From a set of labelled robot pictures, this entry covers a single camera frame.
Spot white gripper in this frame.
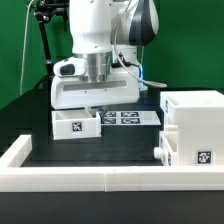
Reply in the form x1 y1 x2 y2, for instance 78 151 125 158
51 68 139 110

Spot white drawer box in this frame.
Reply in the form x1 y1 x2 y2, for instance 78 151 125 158
52 110 101 140
154 131 177 166

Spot white drawer cabinet frame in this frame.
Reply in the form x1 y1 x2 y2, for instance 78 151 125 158
160 90 224 166

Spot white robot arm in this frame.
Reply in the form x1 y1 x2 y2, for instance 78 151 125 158
51 0 159 109

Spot white fiducial marker plate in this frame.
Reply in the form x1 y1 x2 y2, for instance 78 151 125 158
102 111 160 126

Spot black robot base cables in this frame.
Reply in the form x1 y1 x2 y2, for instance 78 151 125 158
33 74 55 90

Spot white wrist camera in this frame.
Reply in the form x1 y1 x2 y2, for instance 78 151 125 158
53 57 87 77

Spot black camera stand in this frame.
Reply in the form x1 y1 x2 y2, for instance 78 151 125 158
31 0 69 90

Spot white hanging cable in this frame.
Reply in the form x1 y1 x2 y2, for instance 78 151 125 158
19 0 36 96

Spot white workspace border frame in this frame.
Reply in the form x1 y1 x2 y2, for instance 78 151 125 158
0 135 224 192

